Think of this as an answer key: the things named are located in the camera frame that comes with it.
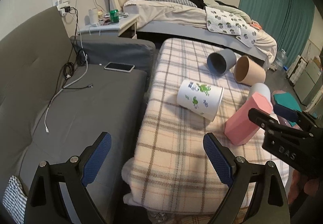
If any pink faceted cup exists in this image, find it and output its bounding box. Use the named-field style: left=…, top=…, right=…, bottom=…
left=224, top=92, right=273, bottom=146

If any light blue cup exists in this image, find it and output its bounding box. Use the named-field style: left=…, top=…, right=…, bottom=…
left=247, top=83, right=271, bottom=102

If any tan cup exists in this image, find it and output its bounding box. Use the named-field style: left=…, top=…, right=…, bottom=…
left=234, top=55, right=266, bottom=86

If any white cup green print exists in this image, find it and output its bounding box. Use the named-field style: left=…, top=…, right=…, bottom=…
left=176, top=79, right=224, bottom=122

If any grey cup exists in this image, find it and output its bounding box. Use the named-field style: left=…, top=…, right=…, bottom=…
left=206, top=49, right=237, bottom=76

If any person's right hand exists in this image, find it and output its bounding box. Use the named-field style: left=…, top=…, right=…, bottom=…
left=287, top=170, right=320, bottom=205

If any checkered cloth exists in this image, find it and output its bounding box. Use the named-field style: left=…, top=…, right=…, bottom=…
left=2, top=175, right=28, bottom=224

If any white suitcase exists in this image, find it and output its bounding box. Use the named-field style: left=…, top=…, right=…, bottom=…
left=286, top=55, right=308, bottom=86

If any silver cabinet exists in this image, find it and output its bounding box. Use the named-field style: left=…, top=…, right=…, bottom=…
left=294, top=60, right=322, bottom=106

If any water jug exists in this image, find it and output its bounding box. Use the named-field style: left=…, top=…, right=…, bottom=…
left=274, top=49, right=287, bottom=71

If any teal curtain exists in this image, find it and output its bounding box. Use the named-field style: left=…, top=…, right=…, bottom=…
left=239, top=0, right=315, bottom=67

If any plaid blanket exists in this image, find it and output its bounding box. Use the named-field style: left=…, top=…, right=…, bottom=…
left=122, top=38, right=289, bottom=215

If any white leaf print mat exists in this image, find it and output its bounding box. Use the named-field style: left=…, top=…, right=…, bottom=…
left=205, top=7, right=257, bottom=48

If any grey sofa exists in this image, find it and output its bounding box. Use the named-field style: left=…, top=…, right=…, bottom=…
left=1, top=7, right=155, bottom=217

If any bed with beige sheets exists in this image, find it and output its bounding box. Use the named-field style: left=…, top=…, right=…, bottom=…
left=122, top=0, right=277, bottom=63

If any smartphone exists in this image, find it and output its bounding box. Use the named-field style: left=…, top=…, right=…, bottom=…
left=104, top=62, right=135, bottom=73

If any white nightstand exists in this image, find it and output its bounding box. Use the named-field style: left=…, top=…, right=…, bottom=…
left=78, top=14, right=139, bottom=39

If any green soda can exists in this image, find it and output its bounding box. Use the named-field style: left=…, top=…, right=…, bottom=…
left=109, top=9, right=119, bottom=24

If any white charging cable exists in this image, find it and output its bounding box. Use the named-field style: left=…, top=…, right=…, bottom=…
left=44, top=11, right=89, bottom=134

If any black cable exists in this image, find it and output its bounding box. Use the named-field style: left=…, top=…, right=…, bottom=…
left=60, top=6, right=94, bottom=89

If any wall power outlet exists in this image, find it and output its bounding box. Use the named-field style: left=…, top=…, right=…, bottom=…
left=51, top=0, right=70, bottom=17

